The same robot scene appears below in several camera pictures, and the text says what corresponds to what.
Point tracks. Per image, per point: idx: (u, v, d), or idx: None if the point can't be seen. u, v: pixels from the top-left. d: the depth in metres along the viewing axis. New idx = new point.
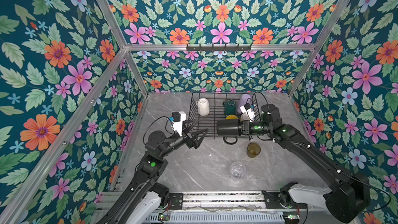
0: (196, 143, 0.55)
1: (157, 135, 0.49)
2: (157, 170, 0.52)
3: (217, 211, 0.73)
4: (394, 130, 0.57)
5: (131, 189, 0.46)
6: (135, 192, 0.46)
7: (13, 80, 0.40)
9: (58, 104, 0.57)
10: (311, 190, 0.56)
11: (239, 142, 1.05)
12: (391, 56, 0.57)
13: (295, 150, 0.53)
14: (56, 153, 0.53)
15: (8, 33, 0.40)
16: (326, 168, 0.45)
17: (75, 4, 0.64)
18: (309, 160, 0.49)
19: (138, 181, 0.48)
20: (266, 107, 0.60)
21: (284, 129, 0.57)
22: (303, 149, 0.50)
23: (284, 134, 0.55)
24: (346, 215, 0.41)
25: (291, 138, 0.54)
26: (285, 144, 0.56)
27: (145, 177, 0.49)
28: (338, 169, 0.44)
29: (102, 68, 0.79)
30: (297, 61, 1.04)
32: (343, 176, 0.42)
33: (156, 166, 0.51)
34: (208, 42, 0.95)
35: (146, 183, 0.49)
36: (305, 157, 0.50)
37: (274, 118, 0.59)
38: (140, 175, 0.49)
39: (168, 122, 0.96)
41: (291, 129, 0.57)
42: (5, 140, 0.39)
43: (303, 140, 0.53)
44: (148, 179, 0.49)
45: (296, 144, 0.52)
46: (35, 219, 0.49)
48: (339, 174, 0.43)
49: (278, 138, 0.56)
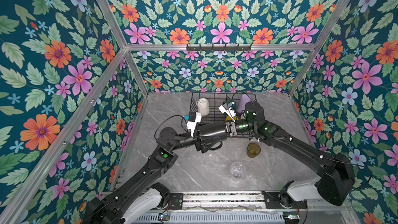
0: (203, 148, 0.53)
1: (168, 131, 0.51)
2: (168, 163, 0.55)
3: (217, 211, 0.73)
4: (394, 130, 0.57)
5: (143, 172, 0.49)
6: (146, 175, 0.49)
7: (13, 80, 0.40)
9: (58, 103, 0.57)
10: (302, 184, 0.59)
11: (239, 142, 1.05)
12: (392, 56, 0.57)
13: (279, 145, 0.55)
14: (56, 152, 0.53)
15: (8, 33, 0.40)
16: (310, 156, 0.47)
17: (75, 4, 0.64)
18: (294, 152, 0.51)
19: (150, 167, 0.51)
20: (251, 107, 0.58)
21: (266, 127, 0.59)
22: (286, 142, 0.52)
23: (267, 132, 0.57)
24: (338, 198, 0.42)
25: (273, 134, 0.56)
26: (270, 142, 0.57)
27: (157, 165, 0.52)
28: (321, 155, 0.46)
29: (102, 68, 0.80)
30: (297, 61, 1.04)
32: (326, 160, 0.44)
33: (167, 158, 0.54)
34: (208, 42, 0.95)
35: (157, 170, 0.51)
36: (291, 150, 0.52)
37: (258, 118, 0.58)
38: (152, 163, 0.52)
39: (183, 121, 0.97)
41: (272, 125, 0.59)
42: (5, 140, 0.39)
43: (284, 133, 0.55)
44: (159, 168, 0.52)
45: (279, 140, 0.54)
46: (35, 219, 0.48)
48: (322, 159, 0.45)
49: (262, 137, 0.57)
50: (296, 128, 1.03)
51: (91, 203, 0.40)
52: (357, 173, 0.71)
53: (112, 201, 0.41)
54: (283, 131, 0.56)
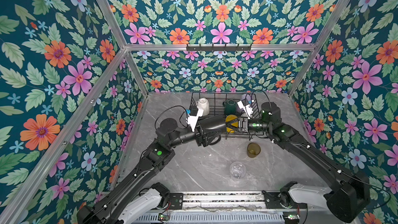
0: (205, 141, 0.53)
1: (169, 123, 0.47)
2: (162, 160, 0.49)
3: (217, 211, 0.73)
4: (394, 130, 0.57)
5: (134, 175, 0.45)
6: (137, 178, 0.44)
7: (13, 80, 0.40)
9: (58, 104, 0.57)
10: (311, 190, 0.57)
11: (239, 142, 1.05)
12: (392, 56, 0.57)
13: (294, 150, 0.53)
14: (56, 152, 0.53)
15: (8, 33, 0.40)
16: (327, 169, 0.44)
17: (75, 4, 0.64)
18: (309, 160, 0.49)
19: (142, 168, 0.46)
20: (267, 106, 0.57)
21: (282, 130, 0.56)
22: (302, 149, 0.50)
23: (283, 135, 0.54)
24: (349, 215, 0.41)
25: (289, 138, 0.53)
26: (284, 145, 0.55)
27: (150, 165, 0.47)
28: (339, 169, 0.44)
29: (102, 68, 0.80)
30: (297, 61, 1.04)
32: (344, 176, 0.42)
33: (161, 155, 0.49)
34: (208, 42, 0.95)
35: (150, 171, 0.47)
36: (305, 157, 0.50)
37: (274, 119, 0.57)
38: (144, 163, 0.47)
39: (184, 113, 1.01)
41: (289, 129, 0.56)
42: (5, 140, 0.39)
43: (302, 140, 0.52)
44: (153, 167, 0.47)
45: (295, 145, 0.51)
46: (35, 219, 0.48)
48: (340, 174, 0.43)
49: (278, 139, 0.55)
50: (296, 128, 1.03)
51: (81, 211, 0.38)
52: None
53: (101, 210, 0.39)
54: (301, 138, 0.53)
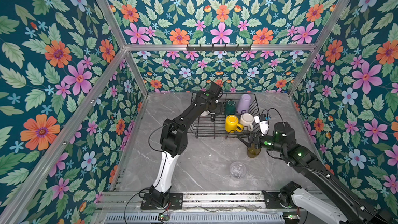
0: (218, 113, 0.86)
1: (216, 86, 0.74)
2: (209, 100, 0.68)
3: (217, 211, 0.73)
4: (394, 130, 0.57)
5: (195, 104, 0.62)
6: (197, 106, 0.62)
7: (13, 80, 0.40)
9: (58, 104, 0.57)
10: (324, 207, 0.54)
11: (239, 142, 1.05)
12: (392, 56, 0.57)
13: (311, 176, 0.50)
14: (56, 152, 0.53)
15: (8, 33, 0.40)
16: (348, 203, 0.42)
17: (75, 4, 0.64)
18: (327, 190, 0.47)
19: (199, 101, 0.64)
20: (280, 127, 0.56)
21: (299, 154, 0.53)
22: (322, 178, 0.48)
23: (300, 159, 0.52)
24: None
25: (308, 165, 0.50)
26: (301, 169, 0.52)
27: (203, 100, 0.64)
28: (362, 205, 0.42)
29: (102, 68, 0.79)
30: (297, 61, 1.04)
32: (367, 214, 0.40)
33: (209, 96, 0.66)
34: (208, 42, 0.95)
35: (204, 102, 0.65)
36: (323, 186, 0.48)
37: (288, 140, 0.55)
38: (200, 99, 0.64)
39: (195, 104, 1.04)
41: (307, 153, 0.53)
42: (5, 140, 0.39)
43: (321, 167, 0.50)
44: (206, 102, 0.66)
45: (314, 173, 0.49)
46: (35, 219, 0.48)
48: (363, 211, 0.41)
49: (293, 162, 0.53)
50: (296, 128, 1.03)
51: (165, 121, 0.55)
52: (358, 173, 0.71)
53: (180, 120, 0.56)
54: (320, 165, 0.50)
